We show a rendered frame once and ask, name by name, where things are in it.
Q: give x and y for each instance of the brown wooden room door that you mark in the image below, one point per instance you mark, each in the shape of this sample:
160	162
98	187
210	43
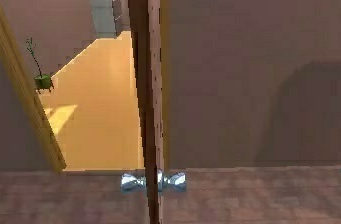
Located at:
151	100

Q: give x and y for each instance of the grey cabinet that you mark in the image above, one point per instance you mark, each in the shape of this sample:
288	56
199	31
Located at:
103	16

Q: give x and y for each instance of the green potted house plant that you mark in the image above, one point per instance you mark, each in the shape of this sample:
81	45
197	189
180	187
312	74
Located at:
42	80

